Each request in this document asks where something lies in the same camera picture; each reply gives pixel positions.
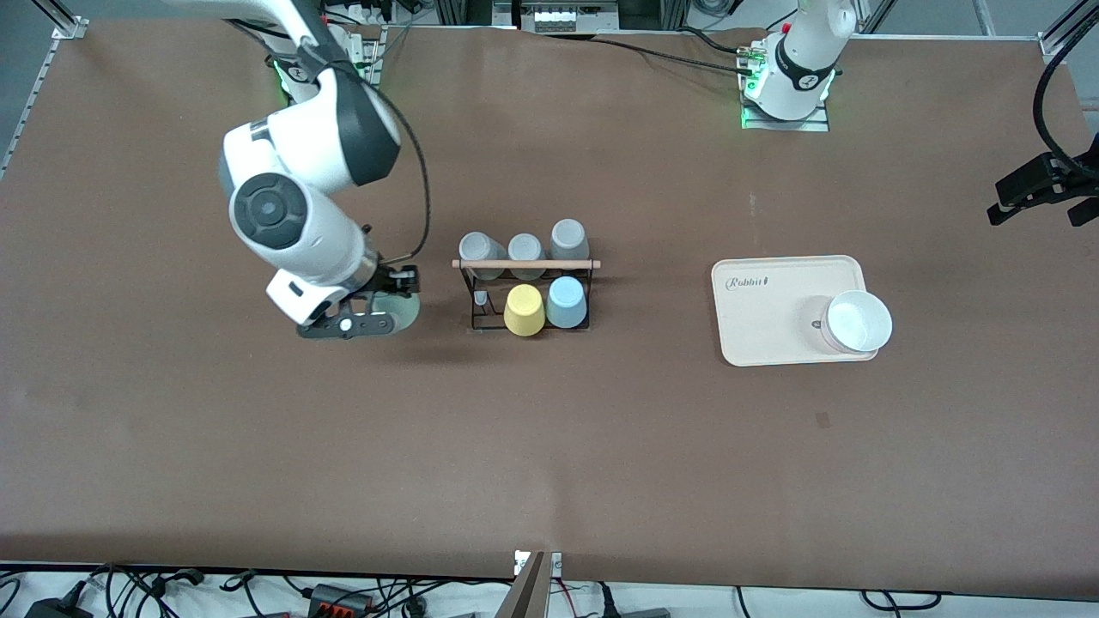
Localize black cable loop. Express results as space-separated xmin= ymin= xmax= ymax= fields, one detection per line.
xmin=861 ymin=589 xmax=943 ymax=612

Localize short black table cable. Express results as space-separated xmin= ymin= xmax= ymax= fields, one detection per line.
xmin=678 ymin=28 xmax=761 ymax=54

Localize grey plastic cup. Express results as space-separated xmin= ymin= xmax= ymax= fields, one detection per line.
xmin=507 ymin=233 xmax=547 ymax=282
xmin=458 ymin=232 xmax=507 ymax=282
xmin=549 ymin=219 xmax=592 ymax=277

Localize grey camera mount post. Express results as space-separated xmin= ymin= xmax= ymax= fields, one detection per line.
xmin=495 ymin=549 xmax=564 ymax=618

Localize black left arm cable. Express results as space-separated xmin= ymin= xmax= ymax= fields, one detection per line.
xmin=1033 ymin=0 xmax=1099 ymax=181

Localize long black table cable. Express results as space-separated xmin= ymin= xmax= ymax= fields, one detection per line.
xmin=592 ymin=36 xmax=756 ymax=76

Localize white power strip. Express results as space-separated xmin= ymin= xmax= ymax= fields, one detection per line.
xmin=519 ymin=0 xmax=621 ymax=33

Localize pale green plastic cup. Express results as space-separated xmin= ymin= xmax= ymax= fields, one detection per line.
xmin=365 ymin=292 xmax=422 ymax=332

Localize yellow plastic cup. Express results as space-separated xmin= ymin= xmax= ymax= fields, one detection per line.
xmin=503 ymin=284 xmax=548 ymax=338

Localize white bowl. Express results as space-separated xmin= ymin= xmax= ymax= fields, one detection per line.
xmin=820 ymin=289 xmax=894 ymax=354

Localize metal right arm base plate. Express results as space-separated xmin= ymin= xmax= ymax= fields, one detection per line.
xmin=343 ymin=24 xmax=384 ymax=87

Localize black wire rack wooden bar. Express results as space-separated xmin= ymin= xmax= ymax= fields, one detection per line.
xmin=452 ymin=257 xmax=602 ymax=334

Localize black connector box orange terminals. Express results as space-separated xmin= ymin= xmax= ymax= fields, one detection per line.
xmin=307 ymin=584 xmax=376 ymax=615

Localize beige plastic tray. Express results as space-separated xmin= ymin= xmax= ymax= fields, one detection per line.
xmin=711 ymin=254 xmax=880 ymax=368

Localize aluminium frame rail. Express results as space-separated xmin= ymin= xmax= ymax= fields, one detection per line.
xmin=0 ymin=0 xmax=88 ymax=177
xmin=1039 ymin=0 xmax=1099 ymax=65

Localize light blue plastic cup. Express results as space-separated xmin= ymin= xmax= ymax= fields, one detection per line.
xmin=546 ymin=276 xmax=589 ymax=330

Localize black power adapter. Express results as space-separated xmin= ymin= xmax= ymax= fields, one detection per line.
xmin=24 ymin=598 xmax=94 ymax=618

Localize black plug with cable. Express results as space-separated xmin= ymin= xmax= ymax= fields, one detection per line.
xmin=599 ymin=584 xmax=672 ymax=618

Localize black extrusion frame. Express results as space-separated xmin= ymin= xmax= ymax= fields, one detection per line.
xmin=436 ymin=0 xmax=519 ymax=27

